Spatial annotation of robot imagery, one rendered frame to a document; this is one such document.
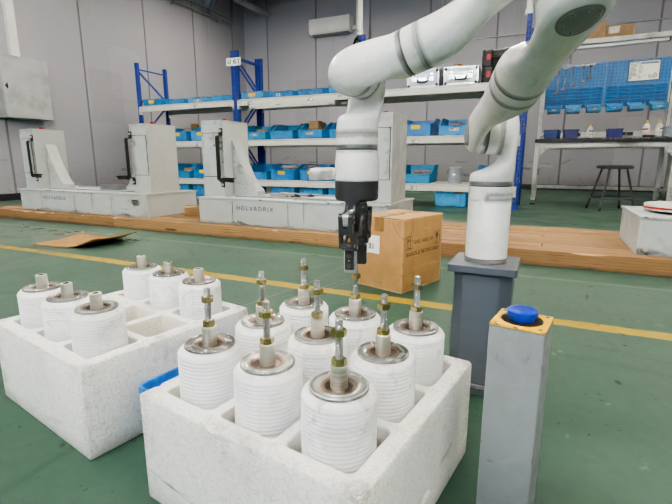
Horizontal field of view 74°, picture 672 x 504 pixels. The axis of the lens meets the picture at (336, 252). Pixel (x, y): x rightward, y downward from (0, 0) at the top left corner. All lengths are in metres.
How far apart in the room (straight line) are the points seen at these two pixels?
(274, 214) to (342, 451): 2.52
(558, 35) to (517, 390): 0.46
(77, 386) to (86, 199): 3.45
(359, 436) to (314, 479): 0.07
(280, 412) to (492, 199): 0.64
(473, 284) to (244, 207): 2.30
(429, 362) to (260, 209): 2.43
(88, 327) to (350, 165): 0.55
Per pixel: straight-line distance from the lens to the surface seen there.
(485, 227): 1.02
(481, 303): 1.04
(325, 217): 2.81
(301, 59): 10.34
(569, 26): 0.68
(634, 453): 1.05
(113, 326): 0.93
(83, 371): 0.90
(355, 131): 0.74
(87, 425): 0.94
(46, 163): 4.96
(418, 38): 0.71
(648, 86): 6.59
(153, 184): 3.81
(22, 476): 1.00
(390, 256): 1.80
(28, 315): 1.16
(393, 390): 0.64
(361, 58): 0.73
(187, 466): 0.73
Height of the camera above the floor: 0.53
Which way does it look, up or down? 12 degrees down
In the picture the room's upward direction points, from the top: straight up
